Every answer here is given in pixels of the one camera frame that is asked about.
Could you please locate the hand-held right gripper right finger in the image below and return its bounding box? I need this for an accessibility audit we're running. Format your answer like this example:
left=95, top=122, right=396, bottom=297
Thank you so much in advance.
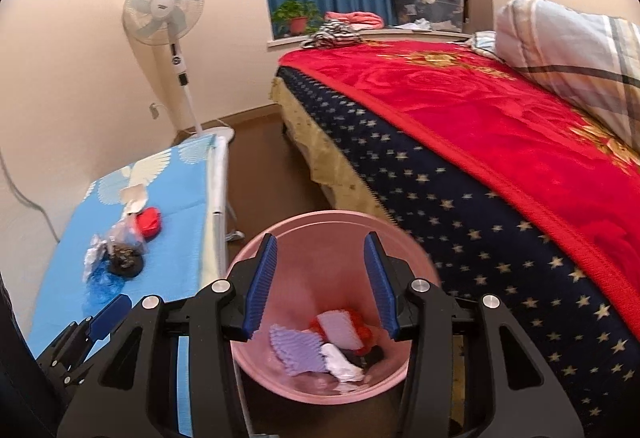
left=363, top=231, right=586, bottom=438

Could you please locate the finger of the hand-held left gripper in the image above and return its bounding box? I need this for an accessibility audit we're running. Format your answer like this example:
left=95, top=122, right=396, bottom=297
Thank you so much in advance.
left=36, top=318, right=102, bottom=386
left=85, top=294, right=132, bottom=341

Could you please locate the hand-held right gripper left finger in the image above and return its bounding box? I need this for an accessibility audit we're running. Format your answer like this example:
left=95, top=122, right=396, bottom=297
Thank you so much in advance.
left=57, top=233, right=279, bottom=438

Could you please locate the blue plastic bag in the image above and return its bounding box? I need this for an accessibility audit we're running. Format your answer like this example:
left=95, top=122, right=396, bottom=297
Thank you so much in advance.
left=82, top=265, right=126, bottom=306

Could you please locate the orange plastic bag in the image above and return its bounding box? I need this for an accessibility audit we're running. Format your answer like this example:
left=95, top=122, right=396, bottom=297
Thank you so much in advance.
left=309, top=309, right=386, bottom=354

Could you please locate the black wrapper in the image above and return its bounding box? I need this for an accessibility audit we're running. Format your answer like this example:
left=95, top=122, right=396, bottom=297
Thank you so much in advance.
left=107, top=243, right=146, bottom=276

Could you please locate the pink plastic bin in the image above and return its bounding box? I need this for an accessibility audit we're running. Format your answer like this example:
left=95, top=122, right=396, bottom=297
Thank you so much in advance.
left=225, top=212, right=442, bottom=405

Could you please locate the silver wrapper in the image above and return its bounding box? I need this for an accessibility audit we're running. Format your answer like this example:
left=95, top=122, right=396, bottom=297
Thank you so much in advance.
left=84, top=238, right=108, bottom=281

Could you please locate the black plastic pouch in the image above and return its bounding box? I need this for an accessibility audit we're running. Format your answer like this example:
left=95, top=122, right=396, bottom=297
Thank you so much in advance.
left=345, top=345, right=386, bottom=369

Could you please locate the purple foam net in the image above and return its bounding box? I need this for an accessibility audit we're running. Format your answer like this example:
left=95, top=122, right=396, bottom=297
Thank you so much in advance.
left=270, top=324, right=323, bottom=376

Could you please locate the white tissue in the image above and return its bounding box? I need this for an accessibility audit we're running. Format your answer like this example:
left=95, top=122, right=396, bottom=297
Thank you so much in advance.
left=320, top=343, right=366, bottom=383

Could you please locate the clear plastic bag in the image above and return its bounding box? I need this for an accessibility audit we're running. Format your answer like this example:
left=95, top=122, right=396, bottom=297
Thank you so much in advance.
left=107, top=213, right=148, bottom=256

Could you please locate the red wrapper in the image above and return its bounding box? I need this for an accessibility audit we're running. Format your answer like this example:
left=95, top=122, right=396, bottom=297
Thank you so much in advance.
left=136, top=207, right=163, bottom=238

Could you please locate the cream paper bag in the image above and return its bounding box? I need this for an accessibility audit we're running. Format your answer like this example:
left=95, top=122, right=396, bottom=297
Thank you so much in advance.
left=120, top=183, right=148, bottom=219

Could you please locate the blue bird print tablecloth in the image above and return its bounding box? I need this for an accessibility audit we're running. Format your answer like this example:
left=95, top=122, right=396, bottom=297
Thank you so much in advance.
left=25, top=135, right=221, bottom=438

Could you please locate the bed with red blanket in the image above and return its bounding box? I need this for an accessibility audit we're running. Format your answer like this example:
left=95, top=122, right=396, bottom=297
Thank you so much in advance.
left=270, top=65, right=640, bottom=438

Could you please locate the cream underlay sheet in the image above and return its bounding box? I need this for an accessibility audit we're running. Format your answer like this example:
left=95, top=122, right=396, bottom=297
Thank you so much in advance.
left=200, top=128, right=237, bottom=284

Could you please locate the black white striped cloth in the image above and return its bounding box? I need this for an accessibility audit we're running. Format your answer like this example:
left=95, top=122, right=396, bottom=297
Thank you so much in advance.
left=301, top=19, right=365, bottom=50

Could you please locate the light blue striped cloth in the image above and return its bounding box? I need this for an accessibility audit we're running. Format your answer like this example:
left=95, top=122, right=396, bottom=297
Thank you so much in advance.
left=470, top=31, right=506, bottom=64

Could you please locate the potted green plant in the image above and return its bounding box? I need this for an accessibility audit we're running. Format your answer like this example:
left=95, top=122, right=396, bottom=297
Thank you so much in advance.
left=271, top=0, right=323, bottom=38

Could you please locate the pink folded cloth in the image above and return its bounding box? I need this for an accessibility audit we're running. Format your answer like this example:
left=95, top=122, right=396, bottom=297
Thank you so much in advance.
left=325, top=9, right=385, bottom=31

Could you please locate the clear plastic storage box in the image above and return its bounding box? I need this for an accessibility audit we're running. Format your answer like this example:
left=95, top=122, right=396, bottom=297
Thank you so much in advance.
left=390, top=0, right=468, bottom=33

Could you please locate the plaid pillow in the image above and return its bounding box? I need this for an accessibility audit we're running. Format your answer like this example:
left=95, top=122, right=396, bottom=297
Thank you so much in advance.
left=495, top=0, right=640, bottom=146

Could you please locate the white standing fan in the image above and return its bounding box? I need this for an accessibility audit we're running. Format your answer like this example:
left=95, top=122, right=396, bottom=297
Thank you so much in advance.
left=122, top=0, right=236, bottom=144

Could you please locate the grey wall cable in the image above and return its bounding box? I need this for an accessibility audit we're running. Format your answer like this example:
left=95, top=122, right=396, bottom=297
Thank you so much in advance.
left=0, top=153, right=58, bottom=244

